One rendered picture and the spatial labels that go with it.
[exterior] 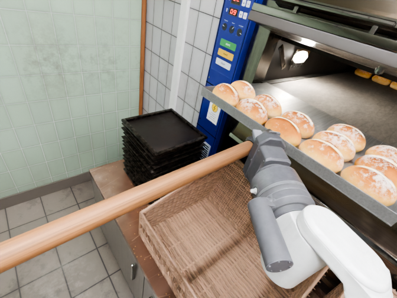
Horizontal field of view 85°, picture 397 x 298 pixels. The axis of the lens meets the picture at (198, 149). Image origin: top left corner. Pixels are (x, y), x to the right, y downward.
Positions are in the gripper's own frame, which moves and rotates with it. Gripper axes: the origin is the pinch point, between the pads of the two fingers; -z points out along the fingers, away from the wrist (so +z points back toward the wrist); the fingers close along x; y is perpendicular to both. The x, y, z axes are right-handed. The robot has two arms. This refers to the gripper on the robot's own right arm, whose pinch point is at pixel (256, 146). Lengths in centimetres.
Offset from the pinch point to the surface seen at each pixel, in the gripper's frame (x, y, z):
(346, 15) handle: 26.5, -18.4, -19.1
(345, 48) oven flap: 20.7, -17.3, -12.1
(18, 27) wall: -6, 92, -83
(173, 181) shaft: 1.0, 18.5, 13.5
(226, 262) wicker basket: -61, -10, -2
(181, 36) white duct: 3, 17, -84
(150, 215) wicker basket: -51, 23, -16
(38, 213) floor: -119, 100, -59
